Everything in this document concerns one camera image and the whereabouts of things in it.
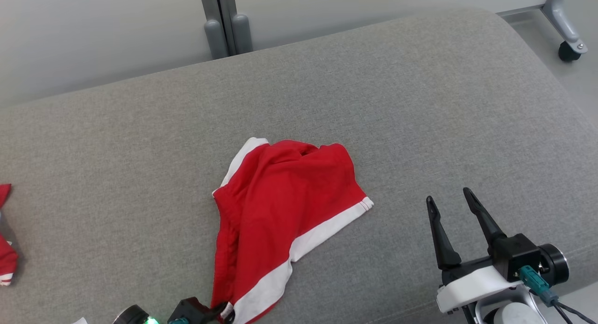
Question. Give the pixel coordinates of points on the camera teal connector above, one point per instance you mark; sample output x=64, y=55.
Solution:
x=177, y=321
x=535, y=282

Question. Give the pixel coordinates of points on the black caster wheel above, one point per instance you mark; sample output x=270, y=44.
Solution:
x=567, y=53

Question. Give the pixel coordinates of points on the right camera teal connector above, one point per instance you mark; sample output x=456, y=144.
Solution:
x=535, y=282

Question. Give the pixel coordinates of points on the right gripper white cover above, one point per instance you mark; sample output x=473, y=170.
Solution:
x=472, y=286

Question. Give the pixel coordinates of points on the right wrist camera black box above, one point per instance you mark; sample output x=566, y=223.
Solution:
x=514, y=251

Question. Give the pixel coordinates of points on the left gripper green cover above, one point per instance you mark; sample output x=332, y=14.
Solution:
x=133, y=315

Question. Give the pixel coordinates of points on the red shorts white trim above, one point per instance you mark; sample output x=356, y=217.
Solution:
x=280, y=198

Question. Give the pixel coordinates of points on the grey metal table leg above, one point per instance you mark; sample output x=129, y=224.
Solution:
x=558, y=15

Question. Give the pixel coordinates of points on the left camera teal connector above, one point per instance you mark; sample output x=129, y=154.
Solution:
x=177, y=321

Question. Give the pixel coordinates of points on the red white-sleeved T-shirt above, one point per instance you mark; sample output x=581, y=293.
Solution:
x=5, y=258

